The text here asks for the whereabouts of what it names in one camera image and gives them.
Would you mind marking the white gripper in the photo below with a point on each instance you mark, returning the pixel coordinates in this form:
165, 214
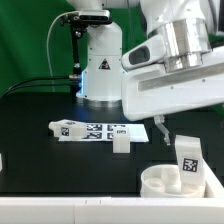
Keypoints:
149, 91

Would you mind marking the white round stool seat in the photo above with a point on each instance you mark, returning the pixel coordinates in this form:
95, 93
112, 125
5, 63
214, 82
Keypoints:
163, 181

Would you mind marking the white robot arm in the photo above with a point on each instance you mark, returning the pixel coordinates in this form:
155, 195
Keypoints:
175, 69

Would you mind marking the white marker sheet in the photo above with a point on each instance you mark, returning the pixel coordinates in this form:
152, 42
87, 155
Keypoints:
104, 132

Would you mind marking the white L-shaped fence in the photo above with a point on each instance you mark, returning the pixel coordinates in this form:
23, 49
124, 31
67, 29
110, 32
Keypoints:
110, 210

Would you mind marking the black camera stand pole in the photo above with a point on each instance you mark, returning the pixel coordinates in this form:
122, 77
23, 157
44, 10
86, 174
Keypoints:
76, 86

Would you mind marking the black camera on stand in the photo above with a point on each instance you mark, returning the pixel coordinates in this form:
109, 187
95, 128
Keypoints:
87, 17

